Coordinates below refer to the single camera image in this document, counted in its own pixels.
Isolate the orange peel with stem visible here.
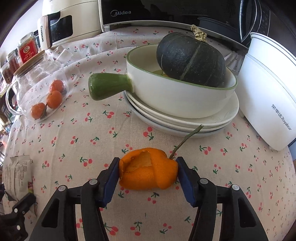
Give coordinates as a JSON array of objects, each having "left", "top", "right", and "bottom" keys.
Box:
[{"left": 118, "top": 125, "right": 204, "bottom": 190}]

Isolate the white paper wrapper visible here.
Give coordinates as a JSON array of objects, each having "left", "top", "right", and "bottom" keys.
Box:
[{"left": 4, "top": 155, "right": 34, "bottom": 201}]

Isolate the cherry print tablecloth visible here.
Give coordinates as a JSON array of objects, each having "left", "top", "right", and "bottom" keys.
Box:
[{"left": 4, "top": 27, "right": 295, "bottom": 240}]

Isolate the stack of white plates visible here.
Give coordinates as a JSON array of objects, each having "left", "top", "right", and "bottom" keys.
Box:
[{"left": 123, "top": 91, "right": 239, "bottom": 138}]

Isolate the orange tangerine one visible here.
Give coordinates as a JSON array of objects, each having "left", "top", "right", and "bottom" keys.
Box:
[{"left": 31, "top": 102, "right": 47, "bottom": 120}]

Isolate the white electric cooking pot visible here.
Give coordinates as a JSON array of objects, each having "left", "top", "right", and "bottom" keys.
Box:
[{"left": 235, "top": 33, "right": 295, "bottom": 151}]

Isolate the orange tangerine three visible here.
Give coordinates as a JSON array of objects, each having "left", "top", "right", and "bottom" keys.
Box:
[{"left": 49, "top": 79, "right": 64, "bottom": 93}]

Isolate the glass jar with cork lid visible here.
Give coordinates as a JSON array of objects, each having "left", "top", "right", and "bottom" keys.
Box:
[{"left": 5, "top": 49, "right": 73, "bottom": 122}]

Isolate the dark green pumpkin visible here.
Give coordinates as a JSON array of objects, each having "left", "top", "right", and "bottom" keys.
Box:
[{"left": 156, "top": 32, "right": 226, "bottom": 88}]

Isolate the red label spice jar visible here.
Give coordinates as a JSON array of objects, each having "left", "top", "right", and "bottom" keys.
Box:
[{"left": 18, "top": 32, "right": 38, "bottom": 64}]

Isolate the black microwave oven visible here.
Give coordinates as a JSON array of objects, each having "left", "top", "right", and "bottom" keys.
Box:
[{"left": 98, "top": 1, "right": 295, "bottom": 54}]

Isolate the cream air fryer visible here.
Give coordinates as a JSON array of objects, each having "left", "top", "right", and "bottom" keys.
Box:
[{"left": 37, "top": 0, "right": 101, "bottom": 50}]

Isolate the white bowl with green handle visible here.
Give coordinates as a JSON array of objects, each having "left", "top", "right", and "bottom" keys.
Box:
[{"left": 88, "top": 45, "right": 238, "bottom": 118}]

